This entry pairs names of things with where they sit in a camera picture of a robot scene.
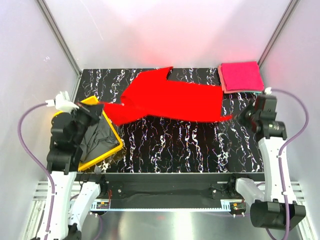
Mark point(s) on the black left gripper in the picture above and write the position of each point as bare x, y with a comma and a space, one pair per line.
94, 111

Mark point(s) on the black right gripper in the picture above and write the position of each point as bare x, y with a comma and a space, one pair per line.
250, 106

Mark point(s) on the red t-shirt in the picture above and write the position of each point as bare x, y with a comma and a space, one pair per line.
152, 94

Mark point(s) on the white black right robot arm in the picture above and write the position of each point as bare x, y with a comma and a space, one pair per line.
276, 206

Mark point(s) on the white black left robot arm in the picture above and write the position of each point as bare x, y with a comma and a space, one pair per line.
61, 219

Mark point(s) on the folded teal t-shirt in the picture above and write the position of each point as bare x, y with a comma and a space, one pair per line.
253, 92

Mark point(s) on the grey t-shirt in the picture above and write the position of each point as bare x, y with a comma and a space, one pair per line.
98, 140

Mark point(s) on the yellow plastic bin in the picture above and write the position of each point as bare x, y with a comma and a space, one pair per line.
81, 135

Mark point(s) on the folded salmon pink t-shirt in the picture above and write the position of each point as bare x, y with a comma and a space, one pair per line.
222, 82

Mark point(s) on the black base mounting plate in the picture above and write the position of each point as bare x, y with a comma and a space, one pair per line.
169, 189

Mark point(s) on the white slotted cable duct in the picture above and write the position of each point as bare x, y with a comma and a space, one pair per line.
104, 206

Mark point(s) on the right aluminium corner post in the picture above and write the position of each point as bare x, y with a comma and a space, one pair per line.
290, 9

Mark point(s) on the aluminium corner post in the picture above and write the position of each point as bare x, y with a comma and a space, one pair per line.
58, 36
290, 9

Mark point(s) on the left aluminium corner post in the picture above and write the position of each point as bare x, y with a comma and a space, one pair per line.
58, 36

